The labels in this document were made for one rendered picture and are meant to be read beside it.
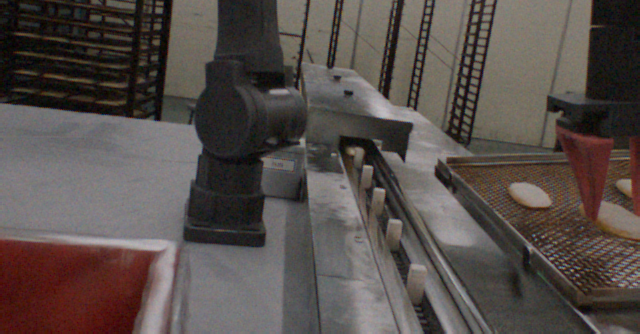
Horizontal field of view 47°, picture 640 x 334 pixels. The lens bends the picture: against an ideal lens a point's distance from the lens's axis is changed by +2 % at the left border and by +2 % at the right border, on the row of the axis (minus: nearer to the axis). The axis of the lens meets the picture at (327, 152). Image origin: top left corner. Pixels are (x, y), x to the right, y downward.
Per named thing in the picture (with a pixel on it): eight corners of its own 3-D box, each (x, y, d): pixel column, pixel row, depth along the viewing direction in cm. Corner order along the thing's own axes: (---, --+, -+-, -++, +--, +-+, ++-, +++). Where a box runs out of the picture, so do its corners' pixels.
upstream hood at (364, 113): (298, 83, 244) (301, 58, 243) (350, 91, 245) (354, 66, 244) (302, 150, 121) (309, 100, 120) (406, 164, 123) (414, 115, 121)
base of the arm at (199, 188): (184, 209, 86) (182, 241, 74) (192, 143, 84) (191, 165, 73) (256, 215, 88) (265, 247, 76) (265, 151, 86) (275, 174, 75)
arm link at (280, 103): (232, 162, 84) (200, 166, 79) (243, 76, 82) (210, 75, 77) (295, 181, 79) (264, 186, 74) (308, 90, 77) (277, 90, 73)
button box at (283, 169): (246, 203, 105) (255, 130, 103) (299, 210, 106) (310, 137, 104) (242, 219, 97) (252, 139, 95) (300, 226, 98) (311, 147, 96)
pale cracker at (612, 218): (567, 206, 65) (568, 195, 64) (610, 206, 65) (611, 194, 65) (619, 243, 55) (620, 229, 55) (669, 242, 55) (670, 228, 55)
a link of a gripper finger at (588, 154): (673, 230, 56) (684, 109, 54) (580, 232, 56) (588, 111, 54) (631, 206, 63) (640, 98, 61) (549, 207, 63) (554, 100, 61)
